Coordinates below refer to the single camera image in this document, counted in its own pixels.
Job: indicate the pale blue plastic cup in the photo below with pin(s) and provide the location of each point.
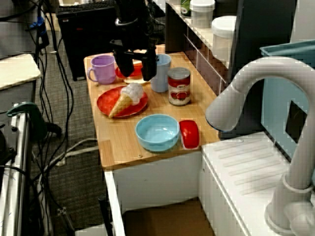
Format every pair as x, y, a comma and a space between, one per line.
161, 78

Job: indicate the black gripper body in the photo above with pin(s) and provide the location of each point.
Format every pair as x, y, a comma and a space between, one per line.
131, 39

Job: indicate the dark grey upright panel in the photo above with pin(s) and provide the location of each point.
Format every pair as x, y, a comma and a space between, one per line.
258, 37

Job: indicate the black box device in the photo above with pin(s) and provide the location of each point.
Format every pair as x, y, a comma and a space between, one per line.
6, 147

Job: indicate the large white lidded jar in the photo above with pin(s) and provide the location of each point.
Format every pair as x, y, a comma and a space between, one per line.
222, 41

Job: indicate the red round plate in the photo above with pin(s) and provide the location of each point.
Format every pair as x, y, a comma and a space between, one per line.
108, 100

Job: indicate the teal plastic bin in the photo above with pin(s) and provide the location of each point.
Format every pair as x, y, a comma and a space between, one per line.
275, 103

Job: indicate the short aluminium extrusion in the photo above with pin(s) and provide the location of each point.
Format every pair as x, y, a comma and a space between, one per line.
64, 214

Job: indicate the toy ice cream cone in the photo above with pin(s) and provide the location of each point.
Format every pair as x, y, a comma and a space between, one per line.
123, 103

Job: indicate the tomato soup can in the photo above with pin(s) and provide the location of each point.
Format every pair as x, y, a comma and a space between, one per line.
179, 91

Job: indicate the black mesh basket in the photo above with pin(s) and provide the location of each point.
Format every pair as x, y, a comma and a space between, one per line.
160, 14

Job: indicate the light blue bowl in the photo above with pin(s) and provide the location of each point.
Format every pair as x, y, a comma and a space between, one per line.
157, 142

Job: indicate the white sink unit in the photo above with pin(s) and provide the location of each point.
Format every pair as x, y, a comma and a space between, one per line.
160, 179

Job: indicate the red toy sushi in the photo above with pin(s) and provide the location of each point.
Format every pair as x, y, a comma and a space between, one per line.
189, 135

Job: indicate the cream side table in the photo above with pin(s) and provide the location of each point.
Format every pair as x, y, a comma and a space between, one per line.
17, 71

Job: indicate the orange toy sausage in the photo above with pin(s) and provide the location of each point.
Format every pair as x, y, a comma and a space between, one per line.
137, 72

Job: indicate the grey toy faucet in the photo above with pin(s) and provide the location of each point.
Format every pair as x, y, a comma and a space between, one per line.
246, 73

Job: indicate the green canister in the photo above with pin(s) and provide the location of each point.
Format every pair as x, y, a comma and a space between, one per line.
185, 8

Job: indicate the black computer tower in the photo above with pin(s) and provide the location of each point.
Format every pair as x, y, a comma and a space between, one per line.
81, 49

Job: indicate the dark end board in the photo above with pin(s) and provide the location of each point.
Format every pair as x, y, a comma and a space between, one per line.
174, 29

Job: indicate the purple plastic mug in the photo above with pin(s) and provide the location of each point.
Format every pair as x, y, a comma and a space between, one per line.
104, 71

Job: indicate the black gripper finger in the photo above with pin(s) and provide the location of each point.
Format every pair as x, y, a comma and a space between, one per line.
124, 64
148, 70

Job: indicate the aluminium frame rail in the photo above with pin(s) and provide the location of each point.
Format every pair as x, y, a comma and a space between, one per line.
21, 159

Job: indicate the small white lidded jar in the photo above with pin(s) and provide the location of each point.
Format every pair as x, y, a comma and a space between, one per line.
201, 17

